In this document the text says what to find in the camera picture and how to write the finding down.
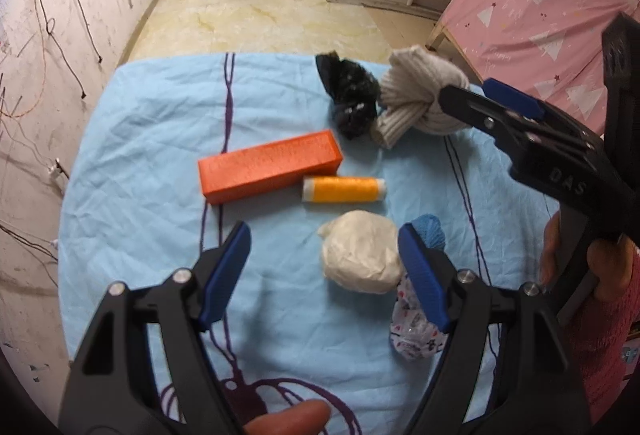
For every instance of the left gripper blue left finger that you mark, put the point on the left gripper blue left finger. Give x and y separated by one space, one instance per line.
222 270

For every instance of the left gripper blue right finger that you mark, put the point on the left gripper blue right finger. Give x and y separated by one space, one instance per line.
424 278

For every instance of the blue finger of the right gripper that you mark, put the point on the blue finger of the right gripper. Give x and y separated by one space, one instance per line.
513 99

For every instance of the blue yarn ball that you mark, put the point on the blue yarn ball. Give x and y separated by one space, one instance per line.
429 229

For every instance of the white paper ball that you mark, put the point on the white paper ball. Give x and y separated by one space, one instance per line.
359 252

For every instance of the patterned white plastic wrapper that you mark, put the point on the patterned white plastic wrapper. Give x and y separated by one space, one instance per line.
412 335

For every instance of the grey knitted cloth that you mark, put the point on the grey knitted cloth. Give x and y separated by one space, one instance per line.
409 92

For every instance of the orange thread spool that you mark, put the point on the orange thread spool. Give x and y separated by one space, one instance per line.
336 189

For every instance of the orange rectangular box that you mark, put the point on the orange rectangular box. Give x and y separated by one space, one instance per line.
239 174

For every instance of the black plastic bag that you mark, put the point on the black plastic bag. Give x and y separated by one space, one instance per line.
353 91

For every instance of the right hand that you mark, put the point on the right hand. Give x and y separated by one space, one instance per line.
611 263

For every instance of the left hand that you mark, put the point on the left hand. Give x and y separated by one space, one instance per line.
306 418

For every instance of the pink tree pattern curtain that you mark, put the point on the pink tree pattern curtain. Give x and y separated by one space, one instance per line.
550 49

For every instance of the light blue bed sheet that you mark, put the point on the light blue bed sheet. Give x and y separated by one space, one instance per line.
134 211

